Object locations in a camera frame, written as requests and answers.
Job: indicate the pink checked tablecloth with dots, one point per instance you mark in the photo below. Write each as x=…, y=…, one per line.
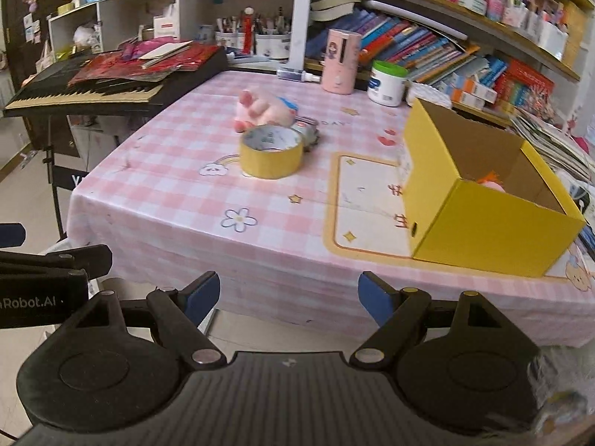
x=186, y=204

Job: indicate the white pen holder boxes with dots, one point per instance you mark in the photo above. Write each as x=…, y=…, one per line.
x=539, y=23

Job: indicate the white plastic bag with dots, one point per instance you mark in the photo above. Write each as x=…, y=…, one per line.
x=86, y=37

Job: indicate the clear plastic bag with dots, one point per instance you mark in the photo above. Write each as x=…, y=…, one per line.
x=562, y=390

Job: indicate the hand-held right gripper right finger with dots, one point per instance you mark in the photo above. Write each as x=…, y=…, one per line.
x=379, y=297

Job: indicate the orange white small cartons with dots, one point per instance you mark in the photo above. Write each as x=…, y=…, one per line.
x=469, y=90

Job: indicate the pink cylindrical humidifier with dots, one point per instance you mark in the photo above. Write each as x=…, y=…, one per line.
x=339, y=62

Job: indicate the white pen cup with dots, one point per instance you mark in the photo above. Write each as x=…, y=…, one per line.
x=230, y=39
x=272, y=46

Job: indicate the white ribbed tissue pack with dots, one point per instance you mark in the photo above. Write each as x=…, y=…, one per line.
x=425, y=93

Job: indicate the small white spray tube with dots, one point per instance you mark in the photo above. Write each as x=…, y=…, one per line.
x=297, y=75

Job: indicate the pink plush pig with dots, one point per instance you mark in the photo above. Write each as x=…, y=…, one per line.
x=260, y=109

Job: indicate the black keyboard stand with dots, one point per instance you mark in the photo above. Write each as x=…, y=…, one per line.
x=50, y=158

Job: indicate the stack of yellow books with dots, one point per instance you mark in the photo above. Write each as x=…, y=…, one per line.
x=575, y=37

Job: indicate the white rolled paper tube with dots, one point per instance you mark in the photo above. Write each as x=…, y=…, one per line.
x=413, y=18

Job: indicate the stack of red books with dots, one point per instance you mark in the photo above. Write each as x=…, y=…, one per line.
x=525, y=86

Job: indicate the stack of papers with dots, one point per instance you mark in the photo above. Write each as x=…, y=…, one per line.
x=553, y=141

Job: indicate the wooden bookshelf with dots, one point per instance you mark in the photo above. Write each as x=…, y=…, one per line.
x=511, y=32

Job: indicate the white box red label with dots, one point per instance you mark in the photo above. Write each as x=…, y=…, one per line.
x=166, y=23

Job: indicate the red bottle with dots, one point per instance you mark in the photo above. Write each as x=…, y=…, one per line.
x=248, y=32

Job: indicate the white jar green lid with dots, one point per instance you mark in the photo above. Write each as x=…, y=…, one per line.
x=386, y=86

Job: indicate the pink plush toy orange tuft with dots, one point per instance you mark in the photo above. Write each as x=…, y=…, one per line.
x=492, y=186

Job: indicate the red shiny papers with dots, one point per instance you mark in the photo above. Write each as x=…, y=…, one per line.
x=139, y=62

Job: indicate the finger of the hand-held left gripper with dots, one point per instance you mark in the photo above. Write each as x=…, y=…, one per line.
x=11, y=235
x=69, y=258

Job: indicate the row of slanted colourful books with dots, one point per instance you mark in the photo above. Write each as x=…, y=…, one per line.
x=409, y=46

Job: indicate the grey toy truck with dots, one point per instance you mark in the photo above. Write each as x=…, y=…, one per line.
x=307, y=134

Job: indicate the cream card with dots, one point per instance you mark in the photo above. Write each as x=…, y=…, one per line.
x=165, y=53

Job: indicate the yellow tape roll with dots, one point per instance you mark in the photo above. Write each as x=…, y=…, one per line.
x=272, y=160

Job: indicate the small blue white toy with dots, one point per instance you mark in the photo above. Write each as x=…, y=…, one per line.
x=288, y=104

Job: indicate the open cream book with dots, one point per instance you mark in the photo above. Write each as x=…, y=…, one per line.
x=334, y=7

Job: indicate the black electronic keyboard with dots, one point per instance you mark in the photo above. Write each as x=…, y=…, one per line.
x=116, y=90

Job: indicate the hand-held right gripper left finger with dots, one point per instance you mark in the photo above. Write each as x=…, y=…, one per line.
x=202, y=295

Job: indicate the yellow cardboard box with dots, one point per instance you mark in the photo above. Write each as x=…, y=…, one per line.
x=488, y=232

